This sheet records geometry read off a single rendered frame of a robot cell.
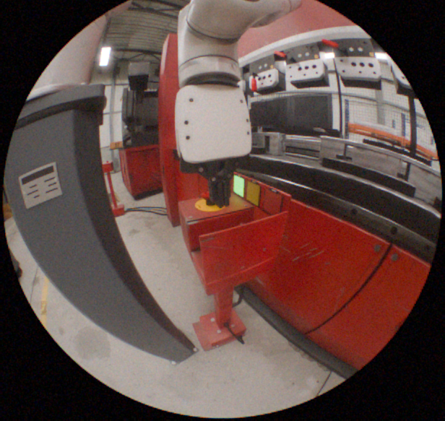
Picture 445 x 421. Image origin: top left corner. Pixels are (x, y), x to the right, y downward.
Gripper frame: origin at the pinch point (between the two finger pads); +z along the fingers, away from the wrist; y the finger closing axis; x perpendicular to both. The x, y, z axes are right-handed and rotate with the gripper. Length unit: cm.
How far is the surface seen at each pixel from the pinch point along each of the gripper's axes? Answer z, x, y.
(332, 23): -55, 6, -43
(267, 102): -39, -79, -84
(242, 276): 15.8, 4.8, -1.0
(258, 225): 4.8, 4.8, -3.8
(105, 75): -427, -671, 241
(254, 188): 3.1, -4.6, -10.0
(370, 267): 18.5, 24.3, -28.8
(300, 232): 19.0, 0.1, -25.0
